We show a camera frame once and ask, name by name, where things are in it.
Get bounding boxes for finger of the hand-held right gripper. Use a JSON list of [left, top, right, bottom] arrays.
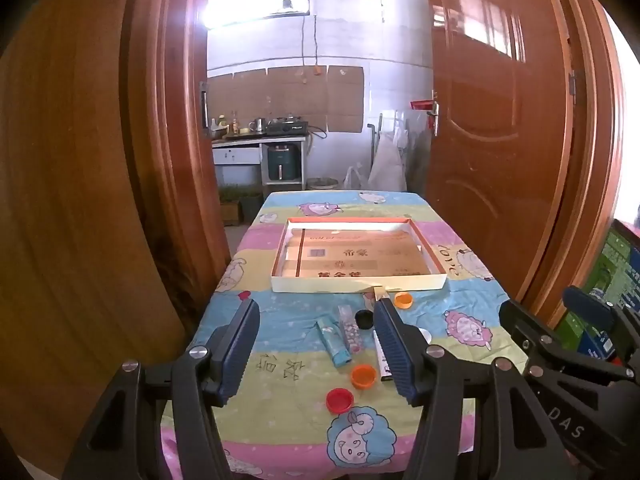
[[562, 285, 640, 361], [499, 299, 640, 386]]

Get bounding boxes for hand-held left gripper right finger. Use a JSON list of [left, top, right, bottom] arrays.
[[372, 299, 581, 480]]

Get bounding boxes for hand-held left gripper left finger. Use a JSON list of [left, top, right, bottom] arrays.
[[62, 299, 262, 480]]

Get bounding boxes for white printed lighter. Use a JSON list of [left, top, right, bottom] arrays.
[[374, 332, 396, 382]]

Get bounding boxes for clear lighter with pink dots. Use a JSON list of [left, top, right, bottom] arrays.
[[336, 305, 365, 355]]

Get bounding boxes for teal lighter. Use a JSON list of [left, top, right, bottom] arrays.
[[315, 319, 352, 367]]

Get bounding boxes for red bottle cap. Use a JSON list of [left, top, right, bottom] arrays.
[[325, 388, 355, 414]]

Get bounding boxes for shallow cardboard box tray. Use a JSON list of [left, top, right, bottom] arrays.
[[270, 216, 447, 294]]

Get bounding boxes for green printed carton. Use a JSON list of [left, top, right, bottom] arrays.
[[554, 219, 640, 362]]

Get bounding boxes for cartoon sheep printed blanket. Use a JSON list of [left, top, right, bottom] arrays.
[[160, 190, 531, 480]]

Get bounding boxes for planter with grass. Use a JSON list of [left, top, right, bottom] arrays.
[[218, 186, 264, 227]]

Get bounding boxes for white plastic bag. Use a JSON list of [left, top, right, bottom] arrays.
[[343, 164, 369, 191]]

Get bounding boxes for large white sack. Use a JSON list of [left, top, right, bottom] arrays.
[[369, 129, 409, 192]]

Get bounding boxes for green air fryer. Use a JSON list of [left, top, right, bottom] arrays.
[[267, 143, 301, 182]]

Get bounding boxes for white kitchen counter cabinet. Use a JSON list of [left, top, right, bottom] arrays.
[[211, 135, 307, 192]]

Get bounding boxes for upright metal pipe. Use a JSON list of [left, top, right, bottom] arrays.
[[367, 122, 382, 182]]

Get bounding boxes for black gas stove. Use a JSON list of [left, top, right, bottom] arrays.
[[266, 117, 307, 135]]

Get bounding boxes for brown door with latch plate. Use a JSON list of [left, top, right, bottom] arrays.
[[0, 0, 232, 480]]

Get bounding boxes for brown panelled door with handle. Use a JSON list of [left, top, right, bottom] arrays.
[[424, 0, 576, 306]]

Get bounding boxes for cardboard wall covering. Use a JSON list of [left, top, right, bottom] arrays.
[[207, 66, 365, 134]]

